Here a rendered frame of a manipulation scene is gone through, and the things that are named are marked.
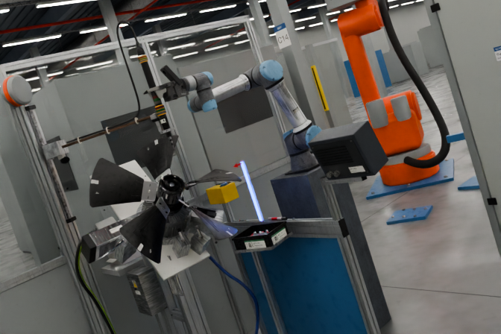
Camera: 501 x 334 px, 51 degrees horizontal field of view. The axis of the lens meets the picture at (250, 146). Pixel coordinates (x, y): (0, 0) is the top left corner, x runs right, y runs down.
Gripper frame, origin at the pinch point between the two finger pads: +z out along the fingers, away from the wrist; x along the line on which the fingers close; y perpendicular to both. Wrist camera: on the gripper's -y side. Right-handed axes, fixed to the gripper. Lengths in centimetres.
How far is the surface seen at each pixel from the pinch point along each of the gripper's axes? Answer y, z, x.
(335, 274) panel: 107, -38, -41
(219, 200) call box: 66, -34, 26
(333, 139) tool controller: 44, -32, -72
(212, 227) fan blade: 66, 4, -22
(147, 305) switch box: 98, 24, 27
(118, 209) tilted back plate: 49, 21, 27
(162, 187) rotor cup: 43.5, 11.5, -5.4
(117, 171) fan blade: 30.4, 23.4, 8.0
